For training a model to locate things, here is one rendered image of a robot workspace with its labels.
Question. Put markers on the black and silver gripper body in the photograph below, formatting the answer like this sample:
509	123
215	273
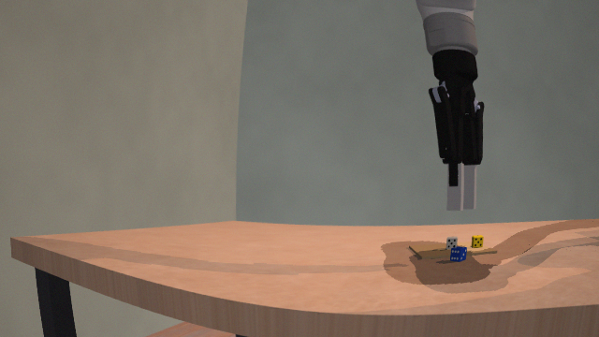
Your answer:
456	68

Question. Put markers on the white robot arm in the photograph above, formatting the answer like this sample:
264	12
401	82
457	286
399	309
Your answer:
448	25

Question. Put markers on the yellow die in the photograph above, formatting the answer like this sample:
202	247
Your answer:
477	241

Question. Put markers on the tan square mat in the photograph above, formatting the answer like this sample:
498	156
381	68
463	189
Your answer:
429	251

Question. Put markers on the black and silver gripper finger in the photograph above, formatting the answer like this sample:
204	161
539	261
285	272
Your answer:
448	123
472	145

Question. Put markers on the blue die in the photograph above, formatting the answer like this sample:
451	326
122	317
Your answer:
458	253

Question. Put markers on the grey die with black pips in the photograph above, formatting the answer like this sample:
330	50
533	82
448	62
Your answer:
451	242

